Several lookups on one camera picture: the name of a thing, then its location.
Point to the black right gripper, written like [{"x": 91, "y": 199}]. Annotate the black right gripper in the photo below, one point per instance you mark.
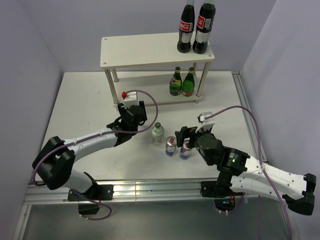
[{"x": 184, "y": 133}]

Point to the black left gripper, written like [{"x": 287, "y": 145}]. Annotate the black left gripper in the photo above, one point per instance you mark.
[{"x": 121, "y": 109}]

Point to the silver blue can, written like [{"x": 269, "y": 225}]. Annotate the silver blue can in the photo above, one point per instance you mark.
[
  {"x": 170, "y": 146},
  {"x": 185, "y": 150}
]

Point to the clear bottle green cap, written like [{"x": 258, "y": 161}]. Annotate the clear bottle green cap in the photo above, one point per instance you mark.
[{"x": 157, "y": 133}]

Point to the green glass bottle yellow label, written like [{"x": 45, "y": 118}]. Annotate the green glass bottle yellow label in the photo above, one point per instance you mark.
[{"x": 175, "y": 85}]

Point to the green glass bottle red label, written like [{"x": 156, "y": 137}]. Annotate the green glass bottle red label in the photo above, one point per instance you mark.
[{"x": 188, "y": 84}]

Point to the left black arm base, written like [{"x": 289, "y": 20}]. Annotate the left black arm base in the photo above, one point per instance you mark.
[{"x": 90, "y": 204}]

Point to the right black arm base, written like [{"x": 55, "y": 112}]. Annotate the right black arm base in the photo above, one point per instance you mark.
[{"x": 225, "y": 200}]

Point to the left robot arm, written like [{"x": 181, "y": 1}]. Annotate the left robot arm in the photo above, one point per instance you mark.
[{"x": 54, "y": 163}]

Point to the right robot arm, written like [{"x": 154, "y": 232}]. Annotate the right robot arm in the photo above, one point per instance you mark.
[{"x": 240, "y": 172}]

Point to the white two-tier shelf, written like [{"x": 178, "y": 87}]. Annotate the white two-tier shelf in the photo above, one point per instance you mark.
[{"x": 147, "y": 62}]

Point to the left cola bottle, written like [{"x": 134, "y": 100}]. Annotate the left cola bottle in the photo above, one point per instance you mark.
[{"x": 186, "y": 27}]

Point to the cola bottle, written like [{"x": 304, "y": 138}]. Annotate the cola bottle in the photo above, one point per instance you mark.
[
  {"x": 204, "y": 26},
  {"x": 186, "y": 27}
]

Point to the right cola bottle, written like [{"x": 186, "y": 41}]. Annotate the right cola bottle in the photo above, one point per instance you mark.
[{"x": 204, "y": 26}]

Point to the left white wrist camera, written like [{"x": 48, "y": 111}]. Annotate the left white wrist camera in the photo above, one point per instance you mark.
[{"x": 129, "y": 99}]

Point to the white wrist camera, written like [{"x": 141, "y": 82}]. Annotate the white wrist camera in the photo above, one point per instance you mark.
[
  {"x": 129, "y": 99},
  {"x": 206, "y": 122}
]

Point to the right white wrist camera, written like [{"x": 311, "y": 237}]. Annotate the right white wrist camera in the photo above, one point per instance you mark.
[{"x": 206, "y": 122}]

